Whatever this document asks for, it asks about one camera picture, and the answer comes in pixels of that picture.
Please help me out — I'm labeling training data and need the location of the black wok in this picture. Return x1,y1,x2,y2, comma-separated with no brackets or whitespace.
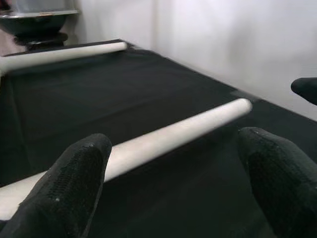
0,11,81,38

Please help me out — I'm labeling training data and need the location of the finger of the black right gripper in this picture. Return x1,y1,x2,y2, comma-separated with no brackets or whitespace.
291,77,317,105

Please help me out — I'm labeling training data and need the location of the black tablecloth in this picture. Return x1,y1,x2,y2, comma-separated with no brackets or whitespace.
0,38,317,238

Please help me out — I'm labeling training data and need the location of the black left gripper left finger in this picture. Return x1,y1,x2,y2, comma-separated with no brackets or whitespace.
0,133,113,238

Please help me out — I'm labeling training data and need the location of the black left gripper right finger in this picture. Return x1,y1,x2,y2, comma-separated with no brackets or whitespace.
237,126,317,238

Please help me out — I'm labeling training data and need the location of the white plastic table leg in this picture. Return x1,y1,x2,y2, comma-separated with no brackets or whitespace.
0,41,128,74
0,98,253,220

